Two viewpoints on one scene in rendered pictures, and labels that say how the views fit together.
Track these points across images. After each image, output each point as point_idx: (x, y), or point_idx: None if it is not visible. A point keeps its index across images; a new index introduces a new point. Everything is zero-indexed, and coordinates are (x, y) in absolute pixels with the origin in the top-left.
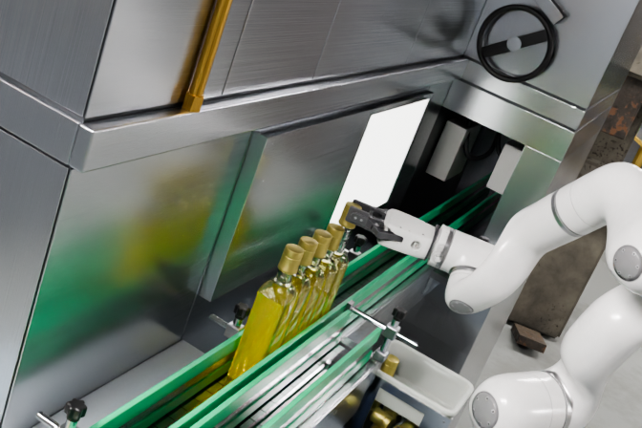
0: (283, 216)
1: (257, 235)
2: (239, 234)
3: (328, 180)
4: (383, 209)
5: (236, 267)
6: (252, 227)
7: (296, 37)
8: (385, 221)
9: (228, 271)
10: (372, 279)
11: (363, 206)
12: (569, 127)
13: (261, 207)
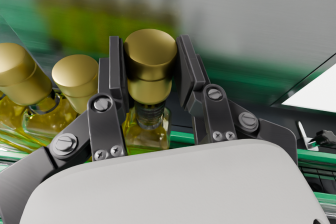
0: (138, 29)
1: (76, 31)
2: (8, 5)
3: (283, 18)
4: (254, 122)
5: (64, 56)
6: (44, 10)
7: None
8: (81, 167)
9: (48, 54)
10: (326, 177)
11: (183, 67)
12: None
13: None
